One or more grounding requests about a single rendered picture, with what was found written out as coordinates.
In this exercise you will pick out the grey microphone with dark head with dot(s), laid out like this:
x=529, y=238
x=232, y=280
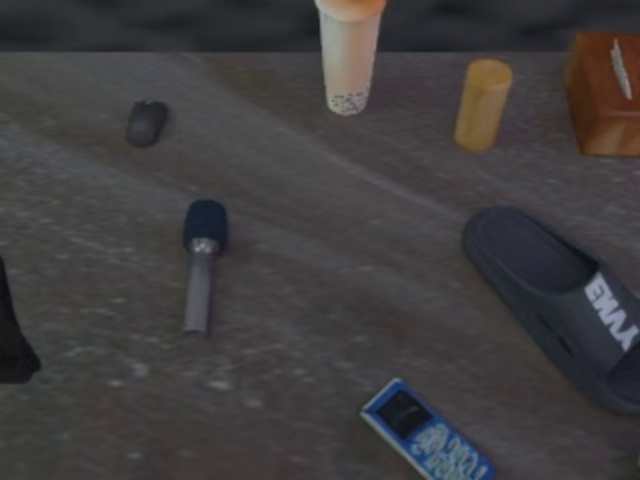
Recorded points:
x=199, y=280

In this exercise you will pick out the dark gray computer mouse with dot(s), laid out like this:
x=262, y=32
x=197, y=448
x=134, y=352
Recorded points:
x=145, y=124

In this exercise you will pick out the blue mobile phone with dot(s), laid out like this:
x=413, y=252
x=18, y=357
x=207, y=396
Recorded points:
x=430, y=435

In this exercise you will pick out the bubble tea cup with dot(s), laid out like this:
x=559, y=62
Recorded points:
x=348, y=55

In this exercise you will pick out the yellow cylindrical cup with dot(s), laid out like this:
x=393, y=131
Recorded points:
x=482, y=104

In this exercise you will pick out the dark gray slide slipper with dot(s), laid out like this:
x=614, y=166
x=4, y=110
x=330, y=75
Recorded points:
x=555, y=295

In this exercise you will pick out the brown wooden box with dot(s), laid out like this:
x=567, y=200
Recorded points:
x=602, y=95

